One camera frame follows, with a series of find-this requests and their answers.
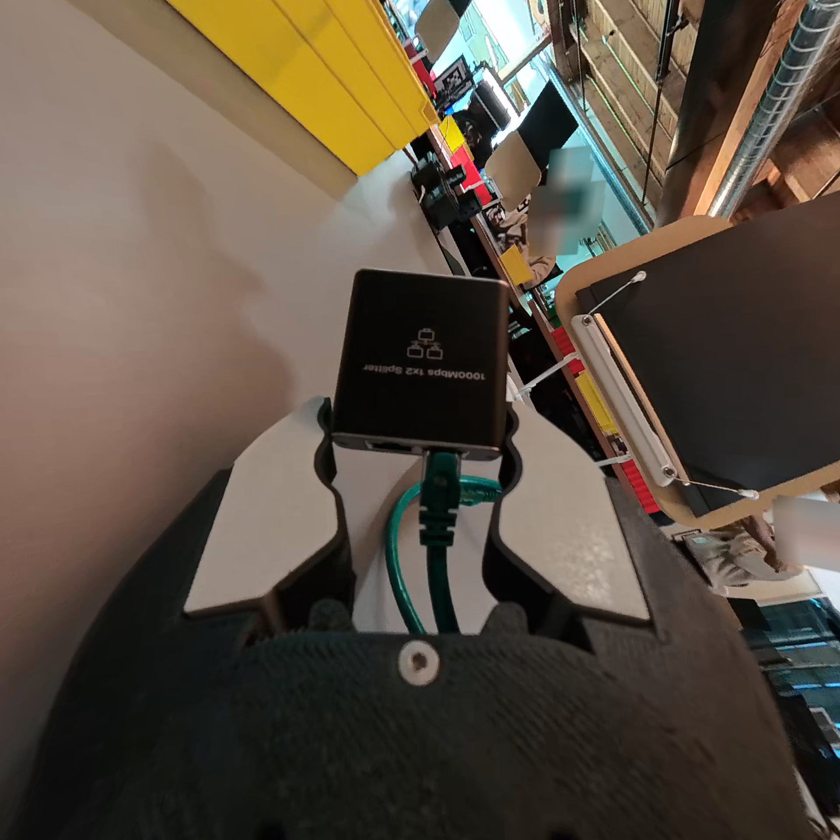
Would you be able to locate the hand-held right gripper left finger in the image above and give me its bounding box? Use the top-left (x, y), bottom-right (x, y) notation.
top-left (182, 395), bottom-right (357, 622)

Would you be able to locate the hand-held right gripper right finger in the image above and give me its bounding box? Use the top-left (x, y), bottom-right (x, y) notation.
top-left (487, 400), bottom-right (653, 624)

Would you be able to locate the green network cable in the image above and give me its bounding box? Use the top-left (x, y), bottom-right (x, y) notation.
top-left (384, 451), bottom-right (504, 636)

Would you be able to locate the black network splitter box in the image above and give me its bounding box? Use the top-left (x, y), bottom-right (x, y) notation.
top-left (329, 268), bottom-right (513, 464)

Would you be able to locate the yellow plastic bin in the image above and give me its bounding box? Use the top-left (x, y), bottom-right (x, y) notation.
top-left (164, 0), bottom-right (442, 178)

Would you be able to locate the document stand with black board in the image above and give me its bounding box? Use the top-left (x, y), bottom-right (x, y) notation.
top-left (415, 0), bottom-right (473, 48)
top-left (486, 82), bottom-right (580, 190)
top-left (514, 193), bottom-right (840, 530)

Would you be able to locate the black boxy device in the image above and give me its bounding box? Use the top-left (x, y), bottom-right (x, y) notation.
top-left (412, 154), bottom-right (487, 228)

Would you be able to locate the black white marker board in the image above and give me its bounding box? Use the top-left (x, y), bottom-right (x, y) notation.
top-left (436, 56), bottom-right (475, 99)

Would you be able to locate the silver ventilation duct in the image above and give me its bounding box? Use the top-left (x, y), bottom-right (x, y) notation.
top-left (705, 0), bottom-right (840, 221)

